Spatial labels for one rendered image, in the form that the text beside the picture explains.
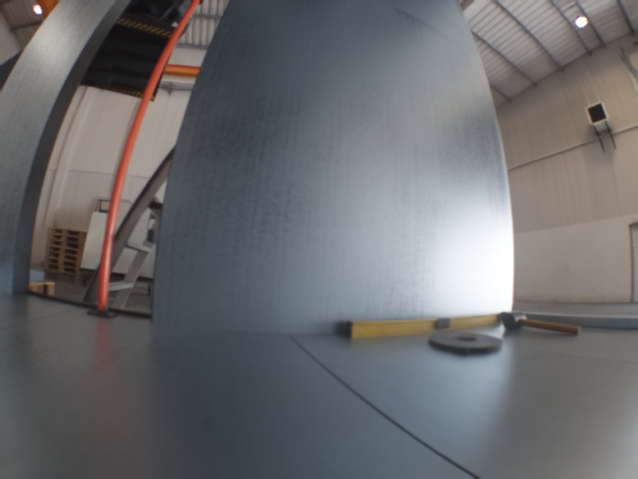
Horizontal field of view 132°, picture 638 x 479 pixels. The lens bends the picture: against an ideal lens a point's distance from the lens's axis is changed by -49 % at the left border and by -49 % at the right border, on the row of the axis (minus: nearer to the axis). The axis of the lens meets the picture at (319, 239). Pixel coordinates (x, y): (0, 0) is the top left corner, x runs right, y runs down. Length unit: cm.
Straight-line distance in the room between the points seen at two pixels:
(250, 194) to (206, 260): 24
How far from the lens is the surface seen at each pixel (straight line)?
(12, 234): 113
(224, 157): 88
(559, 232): 1023
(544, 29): 1069
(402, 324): 98
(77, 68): 133
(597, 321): 136
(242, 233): 82
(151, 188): 128
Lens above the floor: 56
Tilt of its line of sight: 8 degrees up
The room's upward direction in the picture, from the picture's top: 4 degrees clockwise
